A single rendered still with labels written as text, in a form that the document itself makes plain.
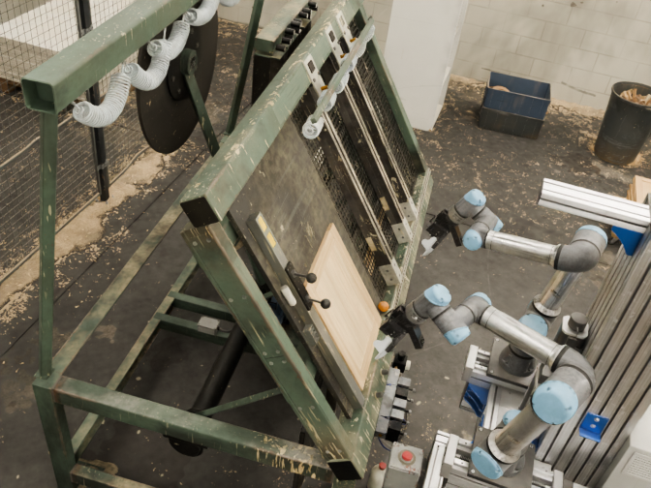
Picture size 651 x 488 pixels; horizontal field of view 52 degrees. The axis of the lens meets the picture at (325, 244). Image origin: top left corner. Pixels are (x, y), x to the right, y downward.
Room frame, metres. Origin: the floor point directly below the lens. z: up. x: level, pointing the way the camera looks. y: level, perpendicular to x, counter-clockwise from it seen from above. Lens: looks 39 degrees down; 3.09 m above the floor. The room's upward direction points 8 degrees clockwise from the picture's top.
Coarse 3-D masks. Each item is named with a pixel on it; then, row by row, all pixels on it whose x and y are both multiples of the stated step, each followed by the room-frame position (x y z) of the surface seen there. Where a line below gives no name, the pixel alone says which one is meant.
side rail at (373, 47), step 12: (360, 12) 3.65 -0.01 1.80; (360, 24) 3.65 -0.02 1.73; (372, 48) 3.63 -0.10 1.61; (372, 60) 3.63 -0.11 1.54; (384, 60) 3.68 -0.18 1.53; (384, 72) 3.62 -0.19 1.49; (384, 84) 3.62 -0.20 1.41; (396, 96) 3.63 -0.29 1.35; (396, 108) 3.60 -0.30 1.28; (396, 120) 3.60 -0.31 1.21; (408, 120) 3.65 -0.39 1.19; (408, 132) 3.59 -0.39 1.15; (408, 144) 3.58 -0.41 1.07; (420, 156) 3.60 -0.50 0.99; (420, 168) 3.57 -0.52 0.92
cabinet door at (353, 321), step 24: (336, 240) 2.24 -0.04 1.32; (312, 264) 2.01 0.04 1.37; (336, 264) 2.15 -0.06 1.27; (312, 288) 1.90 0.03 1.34; (336, 288) 2.05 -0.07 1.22; (360, 288) 2.22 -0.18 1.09; (336, 312) 1.96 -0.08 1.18; (360, 312) 2.12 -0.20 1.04; (336, 336) 1.86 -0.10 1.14; (360, 336) 2.02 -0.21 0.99; (360, 360) 1.92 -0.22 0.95; (360, 384) 1.82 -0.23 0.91
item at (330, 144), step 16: (304, 64) 2.55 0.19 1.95; (320, 80) 2.62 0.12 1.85; (304, 96) 2.57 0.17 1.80; (304, 112) 2.57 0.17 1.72; (320, 144) 2.56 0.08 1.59; (336, 144) 2.56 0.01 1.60; (336, 160) 2.54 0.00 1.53; (336, 176) 2.54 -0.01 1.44; (352, 176) 2.55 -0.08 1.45; (352, 192) 2.53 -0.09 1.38; (352, 208) 2.53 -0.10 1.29; (368, 208) 2.55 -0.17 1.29; (368, 224) 2.51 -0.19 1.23; (384, 240) 2.54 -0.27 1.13; (384, 256) 2.50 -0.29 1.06; (384, 272) 2.49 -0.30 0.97; (400, 272) 2.54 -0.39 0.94
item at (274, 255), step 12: (252, 216) 1.83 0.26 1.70; (252, 228) 1.80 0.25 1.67; (264, 240) 1.79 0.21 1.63; (264, 252) 1.79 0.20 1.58; (276, 252) 1.80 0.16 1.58; (276, 264) 1.78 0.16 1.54; (300, 300) 1.77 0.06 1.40; (300, 312) 1.76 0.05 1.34; (312, 312) 1.78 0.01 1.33; (324, 336) 1.76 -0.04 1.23; (324, 348) 1.75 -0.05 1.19; (336, 348) 1.79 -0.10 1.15; (336, 360) 1.74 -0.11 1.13; (336, 372) 1.74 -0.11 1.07; (348, 372) 1.77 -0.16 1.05; (348, 384) 1.73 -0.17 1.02; (348, 396) 1.73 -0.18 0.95; (360, 396) 1.75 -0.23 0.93; (360, 408) 1.72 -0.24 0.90
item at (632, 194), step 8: (640, 176) 4.78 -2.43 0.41; (632, 184) 4.77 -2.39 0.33; (640, 184) 4.65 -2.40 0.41; (648, 184) 4.68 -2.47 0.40; (632, 192) 4.65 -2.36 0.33; (640, 192) 4.54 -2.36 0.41; (648, 192) 4.56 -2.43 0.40; (632, 200) 4.52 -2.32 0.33; (640, 200) 4.41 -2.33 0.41; (608, 240) 4.35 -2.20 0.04; (616, 240) 4.34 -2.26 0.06
